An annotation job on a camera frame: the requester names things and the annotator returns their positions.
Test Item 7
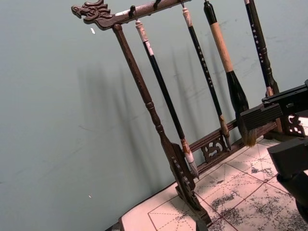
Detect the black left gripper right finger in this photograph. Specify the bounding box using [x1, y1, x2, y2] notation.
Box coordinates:
[267, 137, 308, 218]

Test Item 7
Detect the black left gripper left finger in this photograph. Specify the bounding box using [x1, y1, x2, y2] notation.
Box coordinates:
[239, 78, 308, 131]

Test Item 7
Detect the white grid calligraphy practice cloth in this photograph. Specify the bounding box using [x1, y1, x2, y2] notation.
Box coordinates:
[120, 136, 308, 231]

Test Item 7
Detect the thin black brush with characters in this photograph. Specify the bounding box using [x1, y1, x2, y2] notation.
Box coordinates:
[243, 0, 275, 97]

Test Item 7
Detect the thin black brush white cap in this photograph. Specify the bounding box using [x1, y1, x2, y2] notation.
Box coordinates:
[181, 7, 232, 151]

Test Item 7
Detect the black brush with white ends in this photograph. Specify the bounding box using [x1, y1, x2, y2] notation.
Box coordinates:
[134, 20, 200, 180]

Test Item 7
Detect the dark carved wooden brush rack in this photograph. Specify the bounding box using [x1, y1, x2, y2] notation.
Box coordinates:
[71, 0, 307, 231]

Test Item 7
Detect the large brush with tan handle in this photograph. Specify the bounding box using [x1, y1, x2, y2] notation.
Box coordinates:
[203, 0, 257, 148]

